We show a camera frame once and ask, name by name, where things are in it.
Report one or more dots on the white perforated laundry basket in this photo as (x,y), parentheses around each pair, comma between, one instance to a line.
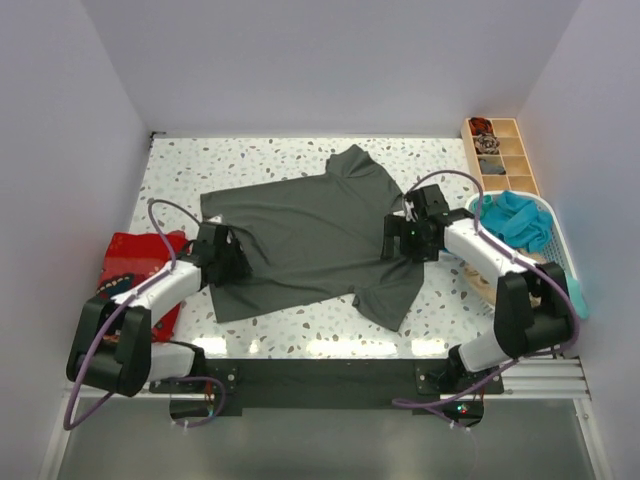
(555,240)

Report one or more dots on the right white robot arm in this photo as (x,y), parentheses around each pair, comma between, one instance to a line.
(533,311)

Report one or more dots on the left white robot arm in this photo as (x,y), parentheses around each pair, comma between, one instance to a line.
(113,350)

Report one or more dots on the wooden compartment organizer box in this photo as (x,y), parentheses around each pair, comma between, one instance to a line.
(519,175)

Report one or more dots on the patterned rolled socks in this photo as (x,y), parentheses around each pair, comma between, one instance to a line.
(487,144)

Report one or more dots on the teal t shirt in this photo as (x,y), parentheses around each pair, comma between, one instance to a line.
(520,220)

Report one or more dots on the beige t shirt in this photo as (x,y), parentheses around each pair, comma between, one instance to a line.
(480,285)

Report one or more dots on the dark grey t shirt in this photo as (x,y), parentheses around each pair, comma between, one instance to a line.
(311,239)

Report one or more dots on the red black rolled socks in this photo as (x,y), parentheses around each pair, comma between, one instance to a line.
(480,126)

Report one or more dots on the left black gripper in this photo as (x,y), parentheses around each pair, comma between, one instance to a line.
(240,267)

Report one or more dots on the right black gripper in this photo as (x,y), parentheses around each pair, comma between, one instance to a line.
(395,225)

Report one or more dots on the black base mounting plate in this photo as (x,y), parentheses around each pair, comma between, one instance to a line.
(360,384)

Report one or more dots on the grey rolled socks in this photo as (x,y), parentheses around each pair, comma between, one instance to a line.
(491,166)

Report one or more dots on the aluminium rail frame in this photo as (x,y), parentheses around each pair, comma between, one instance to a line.
(59,438)

